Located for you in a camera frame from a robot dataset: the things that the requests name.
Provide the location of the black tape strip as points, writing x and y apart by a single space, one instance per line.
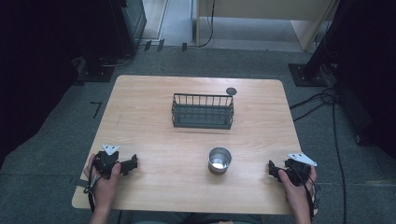
184 47
148 45
160 45

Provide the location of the person's left hand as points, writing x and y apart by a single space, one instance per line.
104 189

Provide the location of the shiny metal cup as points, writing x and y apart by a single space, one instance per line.
219 161

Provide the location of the dark round sticker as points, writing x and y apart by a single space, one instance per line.
231 91

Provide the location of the black stand base plate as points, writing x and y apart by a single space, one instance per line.
96 74

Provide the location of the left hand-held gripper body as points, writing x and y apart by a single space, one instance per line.
106 161

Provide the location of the person's lap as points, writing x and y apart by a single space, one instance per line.
193 218

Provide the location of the black metal stand with base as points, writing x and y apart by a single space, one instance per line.
323 40

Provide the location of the light wooden furniture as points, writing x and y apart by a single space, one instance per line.
267 9

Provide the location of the dark equipment cabinet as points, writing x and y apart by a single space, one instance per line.
130 21

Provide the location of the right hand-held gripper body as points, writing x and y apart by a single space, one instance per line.
298 171

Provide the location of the black angled tape mark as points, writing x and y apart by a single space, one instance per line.
97 107

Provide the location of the person's right hand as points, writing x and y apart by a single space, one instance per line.
294 196

